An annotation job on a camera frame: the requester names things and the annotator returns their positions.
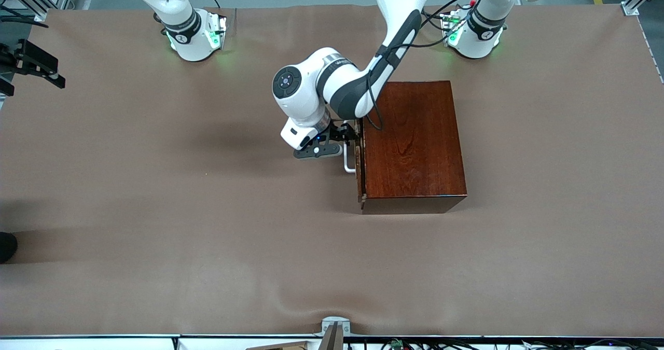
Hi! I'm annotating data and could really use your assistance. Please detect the wooden drawer with white handle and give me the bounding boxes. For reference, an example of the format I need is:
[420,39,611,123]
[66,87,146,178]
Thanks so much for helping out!
[343,121,367,204]

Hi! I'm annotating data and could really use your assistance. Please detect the dark brown wooden cabinet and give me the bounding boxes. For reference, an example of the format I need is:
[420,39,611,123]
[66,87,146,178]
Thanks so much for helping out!
[361,81,467,215]

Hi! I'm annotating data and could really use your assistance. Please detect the brown table cloth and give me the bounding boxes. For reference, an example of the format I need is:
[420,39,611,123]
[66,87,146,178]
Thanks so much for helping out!
[0,4,664,338]

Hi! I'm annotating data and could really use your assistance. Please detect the black rounded object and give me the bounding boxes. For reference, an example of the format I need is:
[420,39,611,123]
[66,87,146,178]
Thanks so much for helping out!
[0,232,18,264]

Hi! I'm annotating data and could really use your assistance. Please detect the brown cardboard piece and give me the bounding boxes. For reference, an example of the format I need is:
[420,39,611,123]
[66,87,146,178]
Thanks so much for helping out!
[245,341,312,350]

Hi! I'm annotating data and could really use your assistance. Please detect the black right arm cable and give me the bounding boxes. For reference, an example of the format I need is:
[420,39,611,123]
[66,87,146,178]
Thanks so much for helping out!
[0,13,50,29]

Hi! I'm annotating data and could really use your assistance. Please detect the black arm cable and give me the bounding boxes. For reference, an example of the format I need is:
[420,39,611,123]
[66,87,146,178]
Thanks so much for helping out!
[366,0,467,131]
[0,13,50,29]

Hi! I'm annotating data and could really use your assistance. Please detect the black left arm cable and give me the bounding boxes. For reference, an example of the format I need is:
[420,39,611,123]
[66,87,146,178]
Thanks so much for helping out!
[366,0,467,131]

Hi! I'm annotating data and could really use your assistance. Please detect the black left base cables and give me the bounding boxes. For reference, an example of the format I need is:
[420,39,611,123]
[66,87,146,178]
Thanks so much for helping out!
[421,7,453,32]

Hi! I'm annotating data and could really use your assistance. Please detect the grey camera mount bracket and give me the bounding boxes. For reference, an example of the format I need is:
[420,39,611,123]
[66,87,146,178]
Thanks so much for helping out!
[319,316,351,350]

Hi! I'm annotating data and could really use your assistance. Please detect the white table edge rail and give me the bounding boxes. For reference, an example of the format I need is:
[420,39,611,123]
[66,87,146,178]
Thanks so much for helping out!
[0,334,664,350]

